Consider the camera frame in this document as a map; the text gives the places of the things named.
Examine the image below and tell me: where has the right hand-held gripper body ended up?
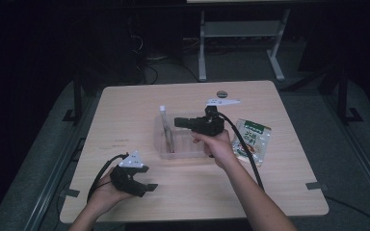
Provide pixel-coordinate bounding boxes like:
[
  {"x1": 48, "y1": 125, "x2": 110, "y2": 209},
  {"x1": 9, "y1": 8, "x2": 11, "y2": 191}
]
[{"x1": 191, "y1": 98, "x2": 242, "y2": 138}]

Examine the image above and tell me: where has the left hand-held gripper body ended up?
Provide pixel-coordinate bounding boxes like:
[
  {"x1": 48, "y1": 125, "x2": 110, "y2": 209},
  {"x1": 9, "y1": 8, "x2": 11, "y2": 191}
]
[{"x1": 110, "y1": 150, "x2": 148, "y2": 197}]

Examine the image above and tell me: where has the clear plastic container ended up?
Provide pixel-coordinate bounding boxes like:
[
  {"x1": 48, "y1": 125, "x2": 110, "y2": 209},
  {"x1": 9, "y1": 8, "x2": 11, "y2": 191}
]
[{"x1": 153, "y1": 111, "x2": 218, "y2": 161}]

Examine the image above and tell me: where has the person's left hand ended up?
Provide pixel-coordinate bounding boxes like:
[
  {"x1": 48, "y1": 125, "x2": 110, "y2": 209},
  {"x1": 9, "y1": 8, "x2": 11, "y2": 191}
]
[{"x1": 87, "y1": 167, "x2": 133, "y2": 211}]

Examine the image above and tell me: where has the person's right hand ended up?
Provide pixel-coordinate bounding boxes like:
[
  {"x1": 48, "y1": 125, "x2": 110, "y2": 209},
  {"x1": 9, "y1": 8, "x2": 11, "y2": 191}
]
[{"x1": 191, "y1": 129, "x2": 239, "y2": 169}]

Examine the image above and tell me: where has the green white snack packet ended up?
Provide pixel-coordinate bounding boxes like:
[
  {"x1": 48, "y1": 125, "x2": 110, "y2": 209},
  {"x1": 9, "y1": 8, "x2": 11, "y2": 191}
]
[{"x1": 230, "y1": 118, "x2": 273, "y2": 167}]

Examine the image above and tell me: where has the black metal stand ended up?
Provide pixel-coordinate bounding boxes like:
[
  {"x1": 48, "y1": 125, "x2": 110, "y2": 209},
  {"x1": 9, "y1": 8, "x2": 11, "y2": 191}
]
[
  {"x1": 62, "y1": 68, "x2": 85, "y2": 126},
  {"x1": 335, "y1": 68, "x2": 364, "y2": 124}
]

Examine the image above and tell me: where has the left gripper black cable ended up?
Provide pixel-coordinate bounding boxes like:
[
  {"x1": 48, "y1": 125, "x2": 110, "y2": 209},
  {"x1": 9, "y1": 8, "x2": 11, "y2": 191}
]
[{"x1": 86, "y1": 153, "x2": 130, "y2": 204}]

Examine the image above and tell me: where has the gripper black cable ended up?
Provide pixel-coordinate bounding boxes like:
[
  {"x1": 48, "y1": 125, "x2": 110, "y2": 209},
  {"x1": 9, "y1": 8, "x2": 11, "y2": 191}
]
[
  {"x1": 216, "y1": 111, "x2": 266, "y2": 192},
  {"x1": 86, "y1": 153, "x2": 130, "y2": 204}
]

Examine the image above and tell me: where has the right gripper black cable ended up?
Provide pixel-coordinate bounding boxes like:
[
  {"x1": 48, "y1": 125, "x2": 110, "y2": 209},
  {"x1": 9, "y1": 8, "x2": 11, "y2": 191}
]
[{"x1": 216, "y1": 111, "x2": 266, "y2": 192}]

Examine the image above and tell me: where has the black floor cable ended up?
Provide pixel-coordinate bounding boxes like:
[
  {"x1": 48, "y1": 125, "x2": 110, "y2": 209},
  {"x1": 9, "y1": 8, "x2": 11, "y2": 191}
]
[
  {"x1": 143, "y1": 61, "x2": 200, "y2": 85},
  {"x1": 326, "y1": 194, "x2": 370, "y2": 230}
]

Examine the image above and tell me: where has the white metal table frame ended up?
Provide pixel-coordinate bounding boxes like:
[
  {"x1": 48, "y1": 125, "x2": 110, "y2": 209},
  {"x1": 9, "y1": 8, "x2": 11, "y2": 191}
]
[{"x1": 197, "y1": 9, "x2": 292, "y2": 83}]

